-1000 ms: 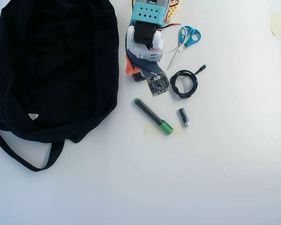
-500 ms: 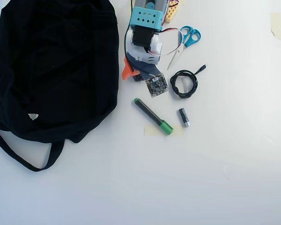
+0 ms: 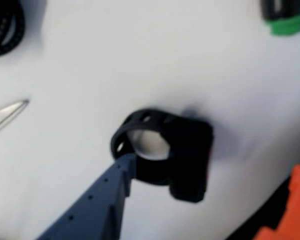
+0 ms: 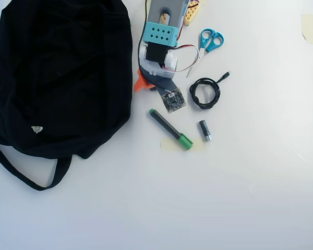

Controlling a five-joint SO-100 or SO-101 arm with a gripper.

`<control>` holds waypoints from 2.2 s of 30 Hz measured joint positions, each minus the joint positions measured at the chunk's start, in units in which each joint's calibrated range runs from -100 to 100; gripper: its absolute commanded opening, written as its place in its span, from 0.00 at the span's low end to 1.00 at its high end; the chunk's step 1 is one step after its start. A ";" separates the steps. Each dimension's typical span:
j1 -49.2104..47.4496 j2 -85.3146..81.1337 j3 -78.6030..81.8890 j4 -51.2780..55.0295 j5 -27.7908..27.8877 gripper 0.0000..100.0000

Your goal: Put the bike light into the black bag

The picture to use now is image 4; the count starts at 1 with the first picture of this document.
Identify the white and blue-grey gripper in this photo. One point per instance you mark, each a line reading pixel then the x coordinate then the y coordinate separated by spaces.
pixel 140 84

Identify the black fabric bag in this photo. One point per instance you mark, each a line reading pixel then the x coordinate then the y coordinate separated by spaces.
pixel 54 78

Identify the black marker with green cap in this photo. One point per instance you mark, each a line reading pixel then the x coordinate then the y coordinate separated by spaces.
pixel 169 129

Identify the wide masking tape strip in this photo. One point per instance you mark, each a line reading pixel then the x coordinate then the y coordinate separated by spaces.
pixel 169 145

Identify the small black cylindrical battery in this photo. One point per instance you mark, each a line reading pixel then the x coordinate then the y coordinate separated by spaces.
pixel 205 131

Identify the yellow perforated base part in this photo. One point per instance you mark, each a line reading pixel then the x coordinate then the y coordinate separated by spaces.
pixel 191 14

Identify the small masking tape piece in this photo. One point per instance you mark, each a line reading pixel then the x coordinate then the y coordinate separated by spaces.
pixel 203 2

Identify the square camera circuit board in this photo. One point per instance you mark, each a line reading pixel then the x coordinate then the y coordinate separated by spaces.
pixel 173 101

